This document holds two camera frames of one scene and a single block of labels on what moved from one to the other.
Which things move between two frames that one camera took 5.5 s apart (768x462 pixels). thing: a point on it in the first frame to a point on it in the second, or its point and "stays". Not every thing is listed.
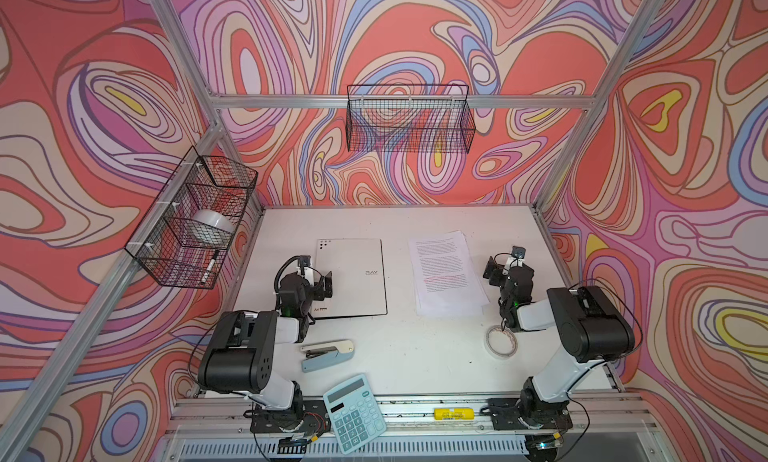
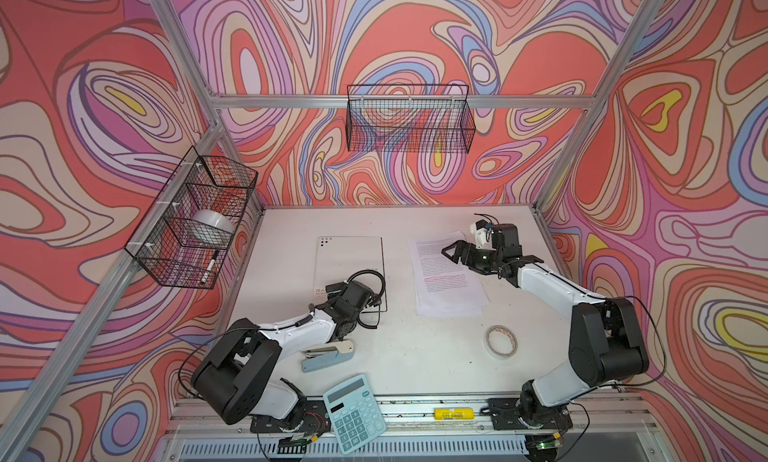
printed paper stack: [445, 278] stays
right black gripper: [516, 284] to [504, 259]
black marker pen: [215, 253] stays
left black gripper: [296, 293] to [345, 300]
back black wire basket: [413, 118] stays
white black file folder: [358, 278] stays
